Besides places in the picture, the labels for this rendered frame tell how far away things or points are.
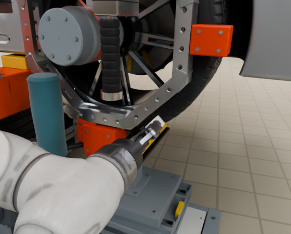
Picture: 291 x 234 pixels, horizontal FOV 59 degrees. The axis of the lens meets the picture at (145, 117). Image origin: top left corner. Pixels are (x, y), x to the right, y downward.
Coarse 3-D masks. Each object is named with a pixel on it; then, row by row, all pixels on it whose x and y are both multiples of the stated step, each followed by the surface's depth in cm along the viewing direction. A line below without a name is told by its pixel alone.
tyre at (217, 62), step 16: (208, 0) 64; (224, 0) 73; (208, 16) 66; (224, 16) 71; (208, 64) 70; (192, 80) 73; (208, 80) 77; (80, 96) 91; (176, 96) 76; (192, 96) 75; (160, 112) 80; (176, 112) 79
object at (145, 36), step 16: (48, 0) 83; (64, 0) 88; (80, 0) 81; (160, 0) 71; (144, 16) 74; (128, 32) 82; (144, 32) 76; (128, 48) 80; (96, 64) 107; (144, 64) 79; (80, 80) 94; (96, 80) 88; (128, 80) 85; (160, 80) 80; (96, 96) 92; (128, 96) 85; (144, 96) 94
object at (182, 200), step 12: (180, 192) 113; (180, 204) 106; (120, 216) 102; (168, 216) 104; (180, 216) 103; (108, 228) 99; (120, 228) 96; (132, 228) 97; (144, 228) 98; (156, 228) 96; (168, 228) 95
